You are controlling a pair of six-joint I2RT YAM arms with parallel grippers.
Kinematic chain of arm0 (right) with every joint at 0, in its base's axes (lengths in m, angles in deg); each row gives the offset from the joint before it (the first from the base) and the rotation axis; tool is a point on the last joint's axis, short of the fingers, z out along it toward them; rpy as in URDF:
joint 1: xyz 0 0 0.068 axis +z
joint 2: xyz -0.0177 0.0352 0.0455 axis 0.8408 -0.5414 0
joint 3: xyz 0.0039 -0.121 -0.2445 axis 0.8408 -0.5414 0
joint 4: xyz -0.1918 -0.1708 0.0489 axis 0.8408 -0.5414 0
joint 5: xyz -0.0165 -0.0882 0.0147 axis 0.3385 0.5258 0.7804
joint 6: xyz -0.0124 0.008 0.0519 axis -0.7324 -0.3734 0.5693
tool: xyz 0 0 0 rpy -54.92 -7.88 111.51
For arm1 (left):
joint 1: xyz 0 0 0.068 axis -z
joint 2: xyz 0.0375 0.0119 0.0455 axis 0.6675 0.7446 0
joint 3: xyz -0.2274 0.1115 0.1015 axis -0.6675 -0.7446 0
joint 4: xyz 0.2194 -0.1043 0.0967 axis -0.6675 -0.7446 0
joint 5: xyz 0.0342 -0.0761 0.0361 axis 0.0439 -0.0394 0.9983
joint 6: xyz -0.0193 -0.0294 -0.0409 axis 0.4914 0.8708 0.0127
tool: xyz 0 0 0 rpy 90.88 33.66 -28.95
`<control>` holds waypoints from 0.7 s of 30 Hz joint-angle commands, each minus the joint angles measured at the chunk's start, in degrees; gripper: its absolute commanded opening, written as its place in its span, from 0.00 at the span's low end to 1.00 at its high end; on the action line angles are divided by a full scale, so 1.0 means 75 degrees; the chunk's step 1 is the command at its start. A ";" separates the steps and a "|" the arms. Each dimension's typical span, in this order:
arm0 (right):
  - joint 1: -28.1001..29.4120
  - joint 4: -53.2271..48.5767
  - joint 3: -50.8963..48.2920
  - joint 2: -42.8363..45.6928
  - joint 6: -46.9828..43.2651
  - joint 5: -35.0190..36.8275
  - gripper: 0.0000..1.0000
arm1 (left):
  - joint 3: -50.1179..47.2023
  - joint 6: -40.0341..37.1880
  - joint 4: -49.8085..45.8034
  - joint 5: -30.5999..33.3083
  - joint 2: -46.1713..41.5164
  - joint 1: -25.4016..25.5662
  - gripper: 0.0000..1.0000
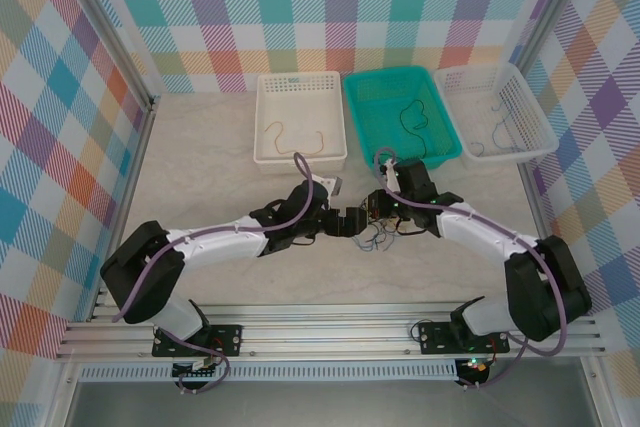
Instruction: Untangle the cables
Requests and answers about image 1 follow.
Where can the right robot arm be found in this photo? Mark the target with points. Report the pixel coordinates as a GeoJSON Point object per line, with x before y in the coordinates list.
{"type": "Point", "coordinates": [480, 239]}

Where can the teal plastic basket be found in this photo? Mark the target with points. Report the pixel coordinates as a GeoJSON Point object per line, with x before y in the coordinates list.
{"type": "Point", "coordinates": [380, 112]}

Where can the translucent white plastic basket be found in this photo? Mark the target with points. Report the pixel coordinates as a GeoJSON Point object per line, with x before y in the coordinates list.
{"type": "Point", "coordinates": [470, 112]}

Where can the opaque white plastic basket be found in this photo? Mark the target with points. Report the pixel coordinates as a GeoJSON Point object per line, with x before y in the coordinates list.
{"type": "Point", "coordinates": [300, 112]}

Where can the small circuit board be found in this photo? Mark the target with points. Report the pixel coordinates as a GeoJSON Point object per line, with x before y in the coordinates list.
{"type": "Point", "coordinates": [197, 366]}
{"type": "Point", "coordinates": [475, 366]}

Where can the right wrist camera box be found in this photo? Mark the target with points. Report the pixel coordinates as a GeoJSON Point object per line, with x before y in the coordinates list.
{"type": "Point", "coordinates": [390, 174]}

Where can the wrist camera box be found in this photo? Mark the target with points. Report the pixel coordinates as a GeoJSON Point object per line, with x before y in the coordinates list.
{"type": "Point", "coordinates": [331, 184]}
{"type": "Point", "coordinates": [390, 174]}

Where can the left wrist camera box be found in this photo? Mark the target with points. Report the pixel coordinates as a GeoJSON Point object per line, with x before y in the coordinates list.
{"type": "Point", "coordinates": [331, 184]}

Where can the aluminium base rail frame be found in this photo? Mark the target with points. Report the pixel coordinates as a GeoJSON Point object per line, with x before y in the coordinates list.
{"type": "Point", "coordinates": [325, 332]}

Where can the aluminium corner post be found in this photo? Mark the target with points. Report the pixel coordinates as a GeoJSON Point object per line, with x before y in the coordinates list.
{"type": "Point", "coordinates": [555, 12]}
{"type": "Point", "coordinates": [110, 32]}

